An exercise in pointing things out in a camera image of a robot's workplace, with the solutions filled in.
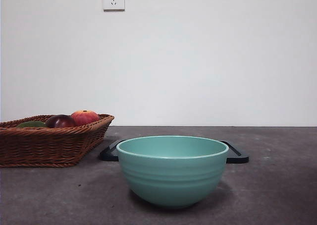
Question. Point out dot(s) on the brown wicker basket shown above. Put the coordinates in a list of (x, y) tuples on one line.
[(44, 145)]

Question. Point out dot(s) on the dark purple plum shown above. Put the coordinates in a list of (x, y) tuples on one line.
[(60, 121)]

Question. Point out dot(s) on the red peach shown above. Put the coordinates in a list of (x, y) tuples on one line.
[(85, 117)]

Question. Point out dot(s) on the teal ceramic bowl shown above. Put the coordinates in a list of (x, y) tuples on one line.
[(171, 175)]

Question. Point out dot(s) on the black rectangular tray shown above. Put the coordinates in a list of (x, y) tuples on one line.
[(238, 157)]

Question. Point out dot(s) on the green avocado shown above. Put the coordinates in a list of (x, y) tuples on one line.
[(31, 124)]

